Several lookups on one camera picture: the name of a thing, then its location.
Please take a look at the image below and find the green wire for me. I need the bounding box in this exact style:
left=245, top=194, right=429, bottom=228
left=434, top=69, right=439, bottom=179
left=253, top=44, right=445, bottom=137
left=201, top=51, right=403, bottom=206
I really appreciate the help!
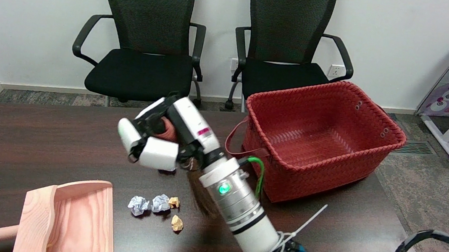
left=242, top=156, right=267, bottom=198

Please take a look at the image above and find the metal floor vent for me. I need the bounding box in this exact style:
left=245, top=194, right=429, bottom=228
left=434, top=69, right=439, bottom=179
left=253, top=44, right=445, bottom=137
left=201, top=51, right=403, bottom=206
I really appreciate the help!
left=391, top=138, right=436, bottom=158

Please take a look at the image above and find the red woven basket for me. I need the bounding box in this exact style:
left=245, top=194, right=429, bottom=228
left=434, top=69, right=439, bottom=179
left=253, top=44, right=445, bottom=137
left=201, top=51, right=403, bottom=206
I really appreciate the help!
left=219, top=68, right=413, bottom=217

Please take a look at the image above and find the brown straw hand broom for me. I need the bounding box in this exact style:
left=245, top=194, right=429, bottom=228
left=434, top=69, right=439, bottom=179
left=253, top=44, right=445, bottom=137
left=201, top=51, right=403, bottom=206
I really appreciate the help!
left=143, top=116, right=234, bottom=219

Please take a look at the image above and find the white zip tie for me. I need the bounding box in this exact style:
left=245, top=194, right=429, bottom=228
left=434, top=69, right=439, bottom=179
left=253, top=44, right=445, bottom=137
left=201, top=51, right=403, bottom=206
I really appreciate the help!
left=279, top=199, right=329, bottom=250

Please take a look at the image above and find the black mesh office chair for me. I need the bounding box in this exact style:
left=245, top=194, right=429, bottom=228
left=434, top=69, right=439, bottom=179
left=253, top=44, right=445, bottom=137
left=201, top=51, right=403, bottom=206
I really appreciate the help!
left=66, top=0, right=214, bottom=117
left=226, top=0, right=363, bottom=124

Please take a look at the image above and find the wooden dustpan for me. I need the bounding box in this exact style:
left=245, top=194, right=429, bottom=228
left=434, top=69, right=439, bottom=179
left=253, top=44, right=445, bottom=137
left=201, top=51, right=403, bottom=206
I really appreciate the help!
left=0, top=169, right=123, bottom=252

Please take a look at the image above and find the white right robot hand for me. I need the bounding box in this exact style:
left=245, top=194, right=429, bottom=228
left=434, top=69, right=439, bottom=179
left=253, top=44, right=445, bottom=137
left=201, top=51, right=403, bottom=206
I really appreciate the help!
left=113, top=88, right=232, bottom=179

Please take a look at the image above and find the white paper ball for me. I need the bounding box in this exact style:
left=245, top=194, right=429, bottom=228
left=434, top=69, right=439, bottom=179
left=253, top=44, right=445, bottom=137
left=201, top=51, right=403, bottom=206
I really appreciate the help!
left=126, top=195, right=150, bottom=218
left=150, top=193, right=172, bottom=215

